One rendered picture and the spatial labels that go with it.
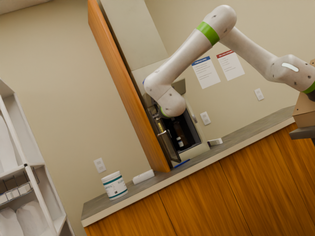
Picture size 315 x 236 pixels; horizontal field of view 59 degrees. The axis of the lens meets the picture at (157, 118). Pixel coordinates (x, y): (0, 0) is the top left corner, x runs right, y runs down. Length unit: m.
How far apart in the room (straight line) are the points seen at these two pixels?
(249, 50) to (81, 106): 1.48
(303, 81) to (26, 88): 2.01
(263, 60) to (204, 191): 0.87
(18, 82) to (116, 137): 0.91
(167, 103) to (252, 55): 0.54
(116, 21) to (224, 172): 1.34
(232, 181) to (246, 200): 0.15
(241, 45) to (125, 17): 1.04
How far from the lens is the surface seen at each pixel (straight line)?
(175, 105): 1.27
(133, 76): 2.10
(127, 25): 2.24
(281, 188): 2.14
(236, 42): 1.53
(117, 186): 1.85
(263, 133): 2.04
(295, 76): 1.45
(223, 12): 1.34
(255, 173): 2.03
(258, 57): 1.56
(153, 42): 2.22
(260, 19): 3.27
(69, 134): 2.43
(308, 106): 1.59
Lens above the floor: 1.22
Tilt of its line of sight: 3 degrees up
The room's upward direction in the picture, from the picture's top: 24 degrees counter-clockwise
